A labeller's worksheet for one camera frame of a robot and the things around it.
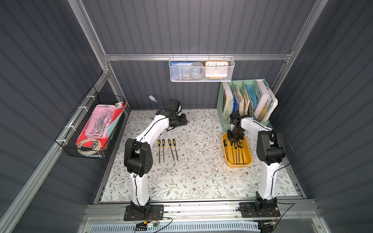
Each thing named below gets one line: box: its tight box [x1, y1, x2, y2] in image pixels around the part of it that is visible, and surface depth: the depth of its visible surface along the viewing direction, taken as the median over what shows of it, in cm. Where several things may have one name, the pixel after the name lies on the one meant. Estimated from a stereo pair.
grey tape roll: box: [188, 61, 206, 81], surface depth 89 cm
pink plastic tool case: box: [84, 104, 116, 139], surface depth 74 cm
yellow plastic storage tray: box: [221, 132, 253, 168], surface depth 97 cm
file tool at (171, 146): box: [168, 138, 175, 163], surface depth 101 cm
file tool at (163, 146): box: [162, 138, 166, 163], surface depth 101 cm
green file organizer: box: [216, 78, 270, 134], surface depth 101 cm
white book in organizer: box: [254, 79, 279, 122], surface depth 98 cm
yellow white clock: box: [204, 60, 230, 80], surface depth 90 cm
